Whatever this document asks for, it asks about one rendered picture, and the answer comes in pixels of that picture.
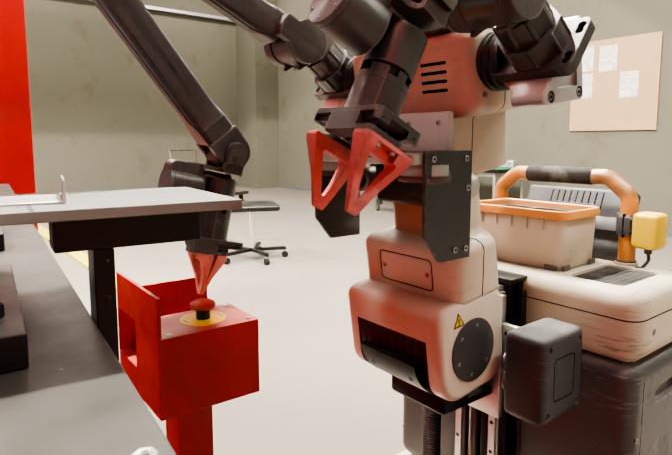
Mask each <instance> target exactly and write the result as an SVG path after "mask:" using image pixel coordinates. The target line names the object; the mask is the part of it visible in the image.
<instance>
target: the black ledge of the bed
mask: <svg viewBox="0 0 672 455"><path fill-rule="evenodd" d="M2 228H3V232H4V240H5V251H0V265H4V264H10V265H11V267H12V271H13V275H14V280H15V284H16V288H17V293H18V297H19V301H20V305H21V310H22V314H23V318H24V323H25V327H26V331H27V336H28V350H29V367H28V368H26V369H22V370H17V371H12V372H7V373H2V374H0V455H132V454H133V453H134V452H135V451H136V450H138V449H139V448H143V447H153V448H154V449H155V450H157V451H158V455H177V454H176V453H175V451H174V449H173V448H172V446H171V445H170V443H169V441H168V440H167V438H166V437H165V435H164V433H163V432H162V430H161V428H160V427H159V425H158V424H157V422H156V420H155V419H154V417H153V416H152V414H151V412H150V411H149V409H148V408H147V406H146V404H145V403H144V401H143V399H142V398H141V396H140V395H139V393H138V391H137V390H136V388H135V387H134V385H133V383H132V382H131V380H130V378H129V377H128V375H127V374H126V372H125V370H124V369H123V367H122V366H121V364H120V362H119V361H118V359H117V357H116V356H115V354H114V353H113V351H112V349H111V348H110V346H109V345H108V343H107V341H106V340H105V338H104V337H103V335H102V333H101V332H100V330H99V328H98V327H97V325H96V324H95V322H94V320H93V319H92V317H91V316H90V314H89V312H88V311H87V309H86V307H85V306H84V304H83V303H82V301H81V299H80V298H79V296H78V295H77V293H76V291H75V290H74V288H73V286H72V285H71V283H70V282H69V280H68V278H67V277H66V275H65V274H64V272H63V270H62V269H61V267H60V266H59V264H58V262H57V261H56V259H55V257H54V256H53V254H52V253H51V251H50V249H49V248H48V246H47V245H46V243H45V241H44V240H43V238H42V236H41V235H40V233H39V232H38V230H37V228H36V227H35V225H34V224H23V225H9V226H2Z"/></svg>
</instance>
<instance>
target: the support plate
mask: <svg viewBox="0 0 672 455"><path fill-rule="evenodd" d="M16 207H19V208H16ZM31 207H32V208H33V209H34V211H35V212H29V210H28V209H27V207H26V206H6V207H0V226H9V225H23V224H37V223H51V222H65V221H79V220H93V219H107V218H121V217H135V216H149V215H162V214H176V213H190V212H204V211H218V210H232V209H242V199H239V198H234V197H230V196H225V195H221V194H216V193H212V192H207V191H203V190H199V189H194V188H190V187H167V188H145V189H123V190H101V191H79V192H66V204H48V205H31Z"/></svg>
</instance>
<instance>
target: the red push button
mask: <svg viewBox="0 0 672 455"><path fill-rule="evenodd" d="M215 305H216V303H215V301H214V300H212V299H210V298H199V299H195V300H194V301H192V302H191V303H190V308H191V309H192V310H194V311H196V319H197V320H207V319H209V318H210V310H211V309H213V308H214V307H215Z"/></svg>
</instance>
